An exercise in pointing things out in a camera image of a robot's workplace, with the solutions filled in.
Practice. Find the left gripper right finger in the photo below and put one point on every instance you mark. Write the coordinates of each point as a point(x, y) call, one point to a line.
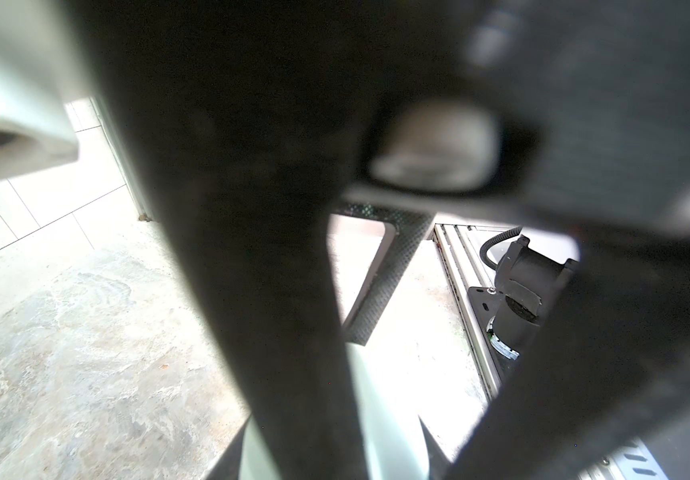
point(438, 461)

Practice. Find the green earbud charging case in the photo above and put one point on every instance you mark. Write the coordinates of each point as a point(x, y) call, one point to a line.
point(381, 426)

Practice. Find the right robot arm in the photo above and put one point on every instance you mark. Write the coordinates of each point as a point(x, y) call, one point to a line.
point(525, 294)

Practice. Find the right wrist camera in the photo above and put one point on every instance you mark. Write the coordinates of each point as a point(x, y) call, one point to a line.
point(41, 71)

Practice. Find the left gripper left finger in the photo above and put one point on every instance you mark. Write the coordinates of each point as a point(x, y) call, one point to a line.
point(227, 466)

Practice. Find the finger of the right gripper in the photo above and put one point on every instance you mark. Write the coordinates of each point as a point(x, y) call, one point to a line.
point(404, 231)
point(248, 121)

